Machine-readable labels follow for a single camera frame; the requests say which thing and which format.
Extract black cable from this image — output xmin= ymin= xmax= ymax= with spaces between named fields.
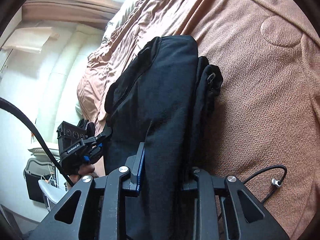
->
xmin=0 ymin=96 xmax=74 ymax=188

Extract orange bed blanket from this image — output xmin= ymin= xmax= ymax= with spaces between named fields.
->
xmin=77 ymin=0 xmax=319 ymax=239

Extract pink curtain left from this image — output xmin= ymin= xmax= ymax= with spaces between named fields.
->
xmin=22 ymin=0 xmax=122 ymax=29

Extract black pants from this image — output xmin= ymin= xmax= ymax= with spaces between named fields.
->
xmin=103 ymin=35 xmax=288 ymax=240

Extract cream padded headboard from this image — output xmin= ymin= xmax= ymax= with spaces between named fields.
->
xmin=1 ymin=21 xmax=103 ymax=142

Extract person's left hand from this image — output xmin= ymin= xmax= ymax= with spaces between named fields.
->
xmin=69 ymin=164 xmax=98 ymax=183

